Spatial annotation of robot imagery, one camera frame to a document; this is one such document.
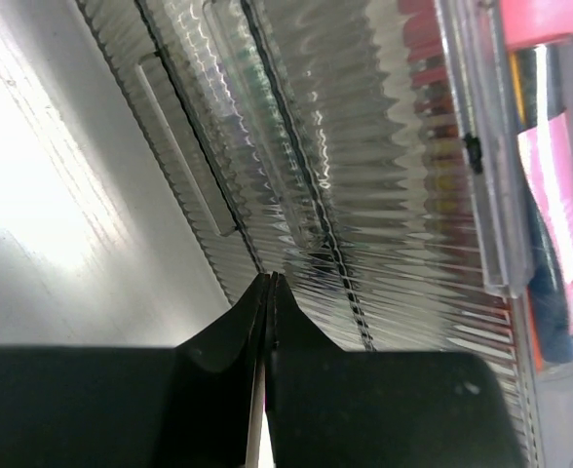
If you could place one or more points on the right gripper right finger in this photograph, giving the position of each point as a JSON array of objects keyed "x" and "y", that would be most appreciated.
[{"x": 328, "y": 407}]

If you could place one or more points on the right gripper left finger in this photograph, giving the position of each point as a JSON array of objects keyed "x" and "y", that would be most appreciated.
[{"x": 189, "y": 405}]

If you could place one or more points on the clear drawer organizer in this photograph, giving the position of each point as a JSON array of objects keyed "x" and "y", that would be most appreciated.
[{"x": 366, "y": 151}]

